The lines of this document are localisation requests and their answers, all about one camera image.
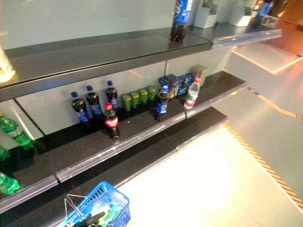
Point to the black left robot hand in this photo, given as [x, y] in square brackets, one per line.
[91, 221]

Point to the orange brown cabinet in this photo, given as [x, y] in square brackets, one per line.
[291, 30]

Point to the cola bottle red cap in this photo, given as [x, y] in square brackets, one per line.
[111, 123]

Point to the large yellow tea bottle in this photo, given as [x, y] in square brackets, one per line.
[6, 68]

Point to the green drink can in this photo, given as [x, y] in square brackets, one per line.
[126, 102]
[151, 93]
[135, 100]
[143, 96]

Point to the blue plastic shopping basket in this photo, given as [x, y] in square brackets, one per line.
[123, 212]

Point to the white planter box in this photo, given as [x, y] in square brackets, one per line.
[240, 19]
[204, 20]

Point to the clear water bottle red label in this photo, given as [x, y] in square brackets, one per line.
[191, 94]

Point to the green soda bottle yellow cap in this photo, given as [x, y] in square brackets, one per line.
[111, 212]
[4, 153]
[14, 132]
[8, 184]

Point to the large cola bottle blue label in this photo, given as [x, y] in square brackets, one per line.
[181, 14]
[262, 9]

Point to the grey carton box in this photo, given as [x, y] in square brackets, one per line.
[200, 71]

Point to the blue cookie box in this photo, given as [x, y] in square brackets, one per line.
[166, 79]
[184, 82]

